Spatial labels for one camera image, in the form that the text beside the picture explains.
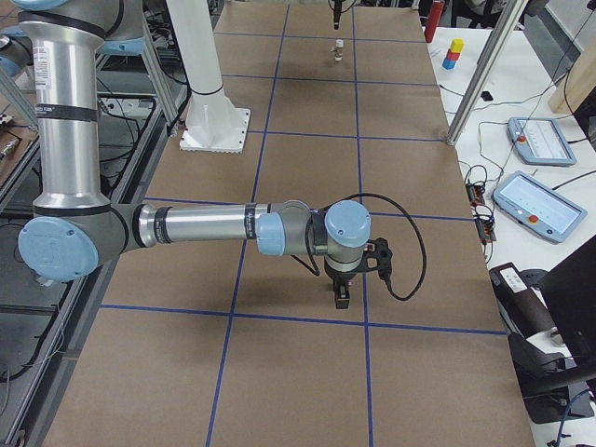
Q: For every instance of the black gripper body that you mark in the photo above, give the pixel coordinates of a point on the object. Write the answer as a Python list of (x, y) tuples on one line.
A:
[(341, 278), (336, 14)]

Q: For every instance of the near teach pendant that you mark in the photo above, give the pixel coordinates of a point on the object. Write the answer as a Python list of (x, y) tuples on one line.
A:
[(538, 207)]

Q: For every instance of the teach pendant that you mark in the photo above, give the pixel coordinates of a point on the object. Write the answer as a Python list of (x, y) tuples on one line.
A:
[(539, 141), (538, 207)]

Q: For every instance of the red wooden block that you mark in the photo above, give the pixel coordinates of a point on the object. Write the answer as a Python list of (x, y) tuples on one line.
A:
[(452, 56)]

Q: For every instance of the blue wooden block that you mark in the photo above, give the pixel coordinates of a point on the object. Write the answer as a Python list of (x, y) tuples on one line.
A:
[(448, 64)]

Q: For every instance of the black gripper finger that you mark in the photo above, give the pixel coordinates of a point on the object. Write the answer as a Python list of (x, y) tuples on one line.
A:
[(336, 18), (341, 294)]

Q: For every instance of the wooden board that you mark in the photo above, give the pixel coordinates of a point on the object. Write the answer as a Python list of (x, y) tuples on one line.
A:
[(577, 85)]

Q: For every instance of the white camera stand column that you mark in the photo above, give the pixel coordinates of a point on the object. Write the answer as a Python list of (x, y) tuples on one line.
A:
[(212, 123)]

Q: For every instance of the far teach pendant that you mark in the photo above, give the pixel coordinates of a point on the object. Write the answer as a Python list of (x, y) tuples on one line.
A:
[(539, 141)]

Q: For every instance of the red cylinder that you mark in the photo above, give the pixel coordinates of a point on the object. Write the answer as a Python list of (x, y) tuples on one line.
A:
[(433, 19)]

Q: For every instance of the black monitor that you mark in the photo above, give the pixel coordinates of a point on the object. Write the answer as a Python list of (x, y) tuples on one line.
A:
[(569, 292)]

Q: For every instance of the yellow wooden block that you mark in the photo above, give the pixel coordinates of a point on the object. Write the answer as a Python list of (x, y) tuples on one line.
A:
[(457, 45)]

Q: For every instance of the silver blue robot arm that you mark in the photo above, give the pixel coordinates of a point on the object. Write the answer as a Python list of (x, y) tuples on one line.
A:
[(76, 228)]

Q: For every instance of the aluminium frame post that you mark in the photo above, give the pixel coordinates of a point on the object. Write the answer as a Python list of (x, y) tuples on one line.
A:
[(489, 56)]

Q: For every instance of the white brass PPR valve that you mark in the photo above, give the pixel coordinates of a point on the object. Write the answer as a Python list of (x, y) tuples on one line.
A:
[(338, 50)]

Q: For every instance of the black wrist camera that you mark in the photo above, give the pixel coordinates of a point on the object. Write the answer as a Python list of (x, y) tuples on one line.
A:
[(377, 257)]

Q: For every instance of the small black box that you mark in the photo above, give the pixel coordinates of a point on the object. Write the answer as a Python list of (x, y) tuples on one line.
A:
[(487, 96)]

